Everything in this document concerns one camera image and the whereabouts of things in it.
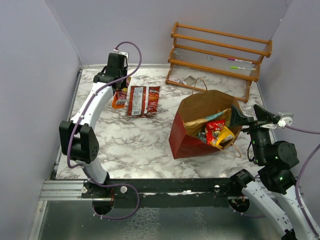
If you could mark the red snack packet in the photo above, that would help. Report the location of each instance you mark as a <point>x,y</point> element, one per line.
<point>212,130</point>

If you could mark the pink marker pen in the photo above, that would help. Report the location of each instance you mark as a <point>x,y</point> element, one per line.
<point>240,60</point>

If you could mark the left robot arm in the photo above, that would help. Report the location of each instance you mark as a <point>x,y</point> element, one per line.
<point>77,136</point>

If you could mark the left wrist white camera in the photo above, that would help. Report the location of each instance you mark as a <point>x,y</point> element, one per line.
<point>126,54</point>

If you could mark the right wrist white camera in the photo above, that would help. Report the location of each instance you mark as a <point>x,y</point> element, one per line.
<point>286,119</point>

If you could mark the open grey small box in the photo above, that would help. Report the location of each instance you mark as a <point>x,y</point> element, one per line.
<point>188,81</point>

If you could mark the orange wooden rack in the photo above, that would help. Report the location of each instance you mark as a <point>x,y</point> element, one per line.
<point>202,53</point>

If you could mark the red Doritos chip bag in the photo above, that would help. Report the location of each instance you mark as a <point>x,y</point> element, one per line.
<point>143,101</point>

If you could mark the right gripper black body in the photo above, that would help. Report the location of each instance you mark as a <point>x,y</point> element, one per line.
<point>254,125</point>

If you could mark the brown red paper bag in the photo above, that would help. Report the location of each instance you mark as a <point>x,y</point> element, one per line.
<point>195,106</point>

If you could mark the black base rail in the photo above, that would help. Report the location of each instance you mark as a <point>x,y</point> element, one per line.
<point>165,193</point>

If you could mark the teal snack packet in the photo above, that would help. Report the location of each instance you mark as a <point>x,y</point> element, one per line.
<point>214,116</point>

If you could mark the wrist white camera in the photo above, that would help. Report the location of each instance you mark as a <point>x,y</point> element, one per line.
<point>286,119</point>
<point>126,54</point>

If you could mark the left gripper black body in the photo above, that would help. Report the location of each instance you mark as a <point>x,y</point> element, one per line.
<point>123,73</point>

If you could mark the red white small box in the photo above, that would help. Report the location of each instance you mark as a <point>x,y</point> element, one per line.
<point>174,79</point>

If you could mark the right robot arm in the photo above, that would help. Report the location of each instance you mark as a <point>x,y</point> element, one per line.
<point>286,208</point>

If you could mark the green marker pen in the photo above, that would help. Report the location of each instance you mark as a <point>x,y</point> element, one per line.
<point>243,68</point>

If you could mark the yellow snack packet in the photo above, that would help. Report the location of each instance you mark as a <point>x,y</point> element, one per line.
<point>223,136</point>

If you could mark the orange Fox's candy bag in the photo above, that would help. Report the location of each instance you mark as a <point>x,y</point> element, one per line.
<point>120,96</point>

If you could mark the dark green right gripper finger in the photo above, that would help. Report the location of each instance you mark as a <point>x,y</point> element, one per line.
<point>263,115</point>
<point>238,118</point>

